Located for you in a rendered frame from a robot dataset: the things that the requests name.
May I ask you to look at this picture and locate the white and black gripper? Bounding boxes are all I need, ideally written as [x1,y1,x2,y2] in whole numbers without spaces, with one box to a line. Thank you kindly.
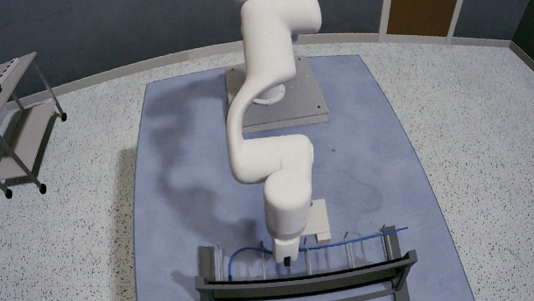
[268,232,299,267]

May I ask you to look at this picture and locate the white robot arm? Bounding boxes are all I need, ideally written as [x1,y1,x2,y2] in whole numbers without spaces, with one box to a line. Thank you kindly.
[226,0,331,246]

